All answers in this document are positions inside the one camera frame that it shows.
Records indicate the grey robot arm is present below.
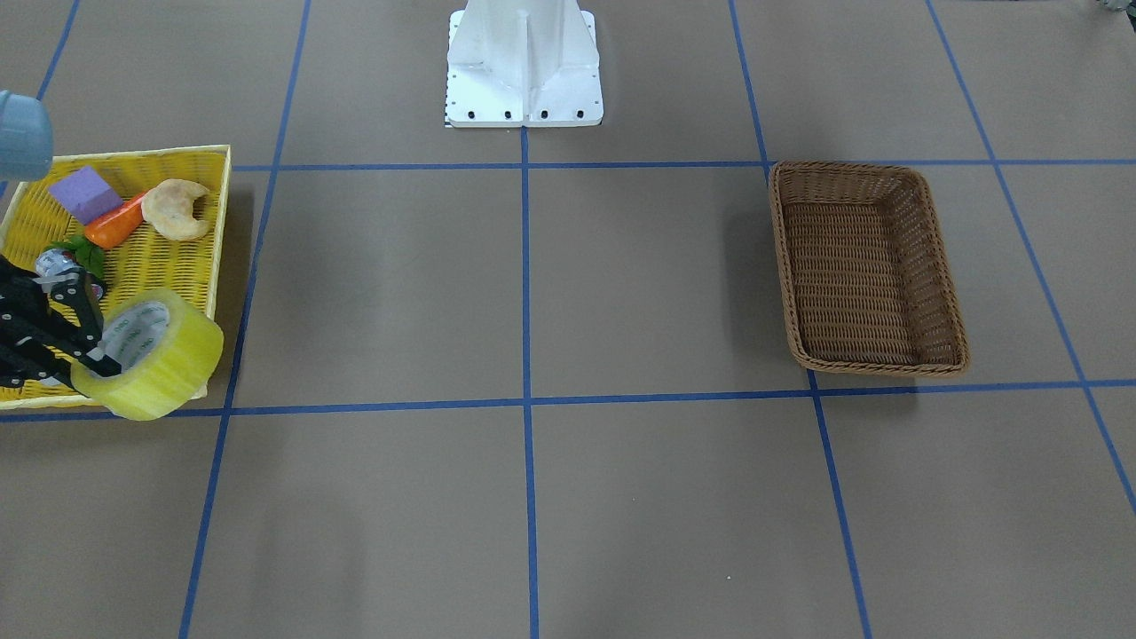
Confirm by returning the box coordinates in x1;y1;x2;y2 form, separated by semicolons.
1;91;122;389

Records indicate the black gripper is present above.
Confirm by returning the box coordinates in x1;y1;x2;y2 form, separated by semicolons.
1;258;122;389

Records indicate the yellow tape roll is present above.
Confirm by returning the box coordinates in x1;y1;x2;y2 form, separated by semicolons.
70;288;224;421

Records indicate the toy croissant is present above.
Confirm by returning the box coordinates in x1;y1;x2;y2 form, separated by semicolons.
141;179;210;241

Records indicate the yellow wicker basket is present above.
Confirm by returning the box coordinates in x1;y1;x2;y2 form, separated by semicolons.
3;146;232;410

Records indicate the orange toy carrot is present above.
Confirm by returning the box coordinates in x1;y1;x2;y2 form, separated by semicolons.
49;191;147;279

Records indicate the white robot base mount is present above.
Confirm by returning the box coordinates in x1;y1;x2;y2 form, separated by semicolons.
444;1;604;128

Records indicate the brown wicker basket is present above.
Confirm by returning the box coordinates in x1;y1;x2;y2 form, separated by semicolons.
768;161;970;379

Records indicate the small glass jar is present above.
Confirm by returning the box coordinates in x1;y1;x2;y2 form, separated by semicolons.
34;248;107;300

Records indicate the purple foam block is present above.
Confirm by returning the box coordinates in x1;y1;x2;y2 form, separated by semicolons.
48;165;124;226

